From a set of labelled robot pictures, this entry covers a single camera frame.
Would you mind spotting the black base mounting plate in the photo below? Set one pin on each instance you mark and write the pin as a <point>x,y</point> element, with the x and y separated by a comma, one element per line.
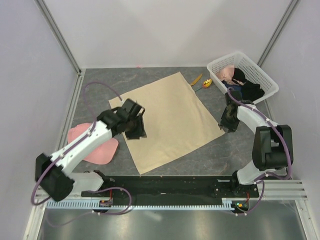
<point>209,186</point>

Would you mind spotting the black clothes in basket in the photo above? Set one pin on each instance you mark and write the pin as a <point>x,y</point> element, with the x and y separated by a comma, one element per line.
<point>250,91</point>

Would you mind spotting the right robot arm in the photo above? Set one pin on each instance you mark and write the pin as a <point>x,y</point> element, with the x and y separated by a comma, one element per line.
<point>272,152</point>

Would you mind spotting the yellow plastic knife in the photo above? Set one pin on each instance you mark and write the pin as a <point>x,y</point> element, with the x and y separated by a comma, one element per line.
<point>195,81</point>

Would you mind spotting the navy cloth in basket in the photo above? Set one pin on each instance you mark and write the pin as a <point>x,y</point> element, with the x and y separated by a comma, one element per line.
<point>233,88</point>

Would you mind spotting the right aluminium frame post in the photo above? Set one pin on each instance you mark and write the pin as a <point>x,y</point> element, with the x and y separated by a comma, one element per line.
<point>278,30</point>

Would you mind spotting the pink cloth in basket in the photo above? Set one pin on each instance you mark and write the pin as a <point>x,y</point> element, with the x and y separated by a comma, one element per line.
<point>226,74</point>

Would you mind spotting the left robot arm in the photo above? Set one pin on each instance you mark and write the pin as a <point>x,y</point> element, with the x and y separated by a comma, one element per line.
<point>54,173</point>

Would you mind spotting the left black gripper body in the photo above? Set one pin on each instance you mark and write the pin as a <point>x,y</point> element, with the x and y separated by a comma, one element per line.
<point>134,124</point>

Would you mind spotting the beige cloth napkin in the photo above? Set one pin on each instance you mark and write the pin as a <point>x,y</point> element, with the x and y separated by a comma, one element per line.
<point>180,132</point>

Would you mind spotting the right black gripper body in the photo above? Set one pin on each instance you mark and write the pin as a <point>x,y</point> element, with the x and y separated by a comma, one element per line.
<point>229,121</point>

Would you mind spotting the left aluminium frame post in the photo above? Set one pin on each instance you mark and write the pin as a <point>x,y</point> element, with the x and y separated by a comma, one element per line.
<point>58,34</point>

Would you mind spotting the colourful spoon green handle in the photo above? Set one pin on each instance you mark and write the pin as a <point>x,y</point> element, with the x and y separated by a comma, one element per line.
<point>206,84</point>

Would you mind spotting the white slotted cable duct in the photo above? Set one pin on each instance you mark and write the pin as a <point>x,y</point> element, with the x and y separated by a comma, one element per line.
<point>97,204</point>

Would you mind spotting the white plastic basket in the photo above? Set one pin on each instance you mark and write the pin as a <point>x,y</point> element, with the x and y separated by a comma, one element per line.
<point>251,70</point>

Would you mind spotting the aluminium frame post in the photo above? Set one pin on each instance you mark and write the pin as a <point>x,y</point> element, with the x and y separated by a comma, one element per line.
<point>58,34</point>
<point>278,30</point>

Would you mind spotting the pink baseball cap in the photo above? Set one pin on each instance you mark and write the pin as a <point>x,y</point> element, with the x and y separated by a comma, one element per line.
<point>103,154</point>

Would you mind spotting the aluminium front rail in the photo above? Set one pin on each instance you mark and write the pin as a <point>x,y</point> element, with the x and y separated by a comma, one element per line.
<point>272,188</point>

